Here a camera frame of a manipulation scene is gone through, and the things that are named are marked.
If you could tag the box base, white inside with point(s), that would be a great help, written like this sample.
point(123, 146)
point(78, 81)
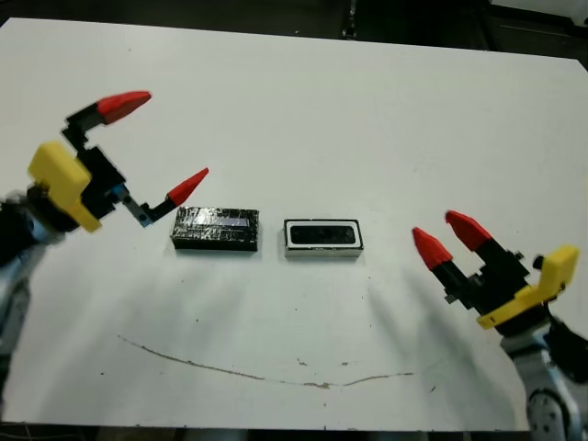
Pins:
point(321, 254)

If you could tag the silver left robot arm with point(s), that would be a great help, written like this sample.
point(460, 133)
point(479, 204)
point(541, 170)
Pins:
point(18, 275)

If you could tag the left gripper, black yellow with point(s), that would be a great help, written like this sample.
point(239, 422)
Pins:
point(69, 184)

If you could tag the right gripper, black yellow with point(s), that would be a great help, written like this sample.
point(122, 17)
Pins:
point(528, 294)

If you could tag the black glossy box lid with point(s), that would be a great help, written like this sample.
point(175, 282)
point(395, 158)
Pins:
point(211, 229)

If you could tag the black metal frame post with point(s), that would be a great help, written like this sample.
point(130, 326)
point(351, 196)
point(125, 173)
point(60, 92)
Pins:
point(350, 18)

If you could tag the black camera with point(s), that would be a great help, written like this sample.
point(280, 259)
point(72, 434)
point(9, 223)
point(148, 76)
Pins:
point(321, 233)

